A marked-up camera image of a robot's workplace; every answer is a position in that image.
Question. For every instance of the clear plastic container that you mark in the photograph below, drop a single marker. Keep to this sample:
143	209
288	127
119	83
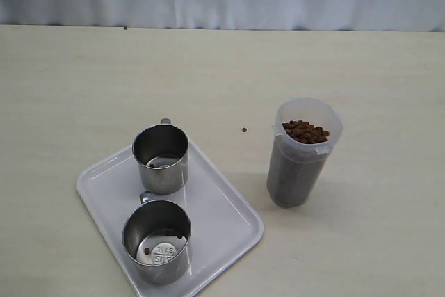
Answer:
305	133

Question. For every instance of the steel cup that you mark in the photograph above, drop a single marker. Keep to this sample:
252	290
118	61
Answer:
156	238
161	152

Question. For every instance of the white plastic tray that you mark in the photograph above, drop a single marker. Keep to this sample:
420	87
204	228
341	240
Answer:
224	226

